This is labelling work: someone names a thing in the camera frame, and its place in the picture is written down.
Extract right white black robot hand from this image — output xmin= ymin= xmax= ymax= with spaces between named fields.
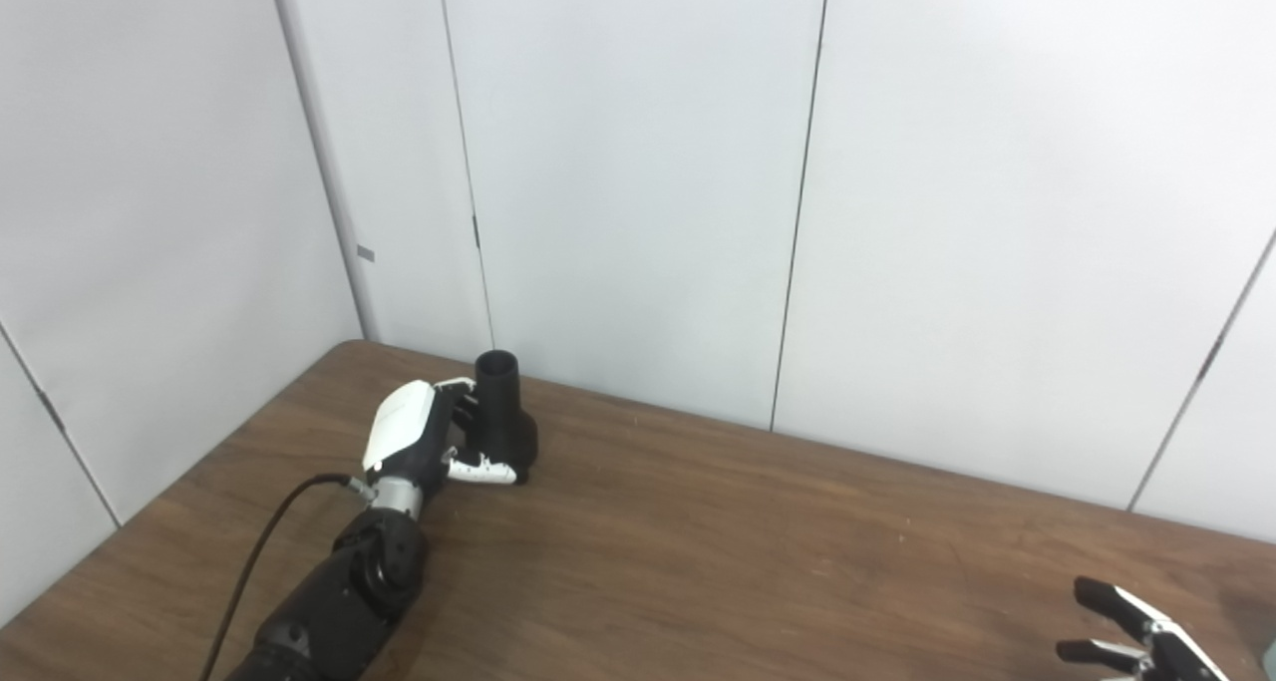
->
xmin=1056 ymin=576 xmax=1229 ymax=681

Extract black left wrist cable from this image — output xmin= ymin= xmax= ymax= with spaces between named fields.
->
xmin=199 ymin=473 xmax=378 ymax=681

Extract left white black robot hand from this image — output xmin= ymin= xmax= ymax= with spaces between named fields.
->
xmin=361 ymin=376 xmax=519 ymax=493

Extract black flared nozzle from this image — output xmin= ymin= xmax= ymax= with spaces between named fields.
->
xmin=473 ymin=350 xmax=540 ymax=486

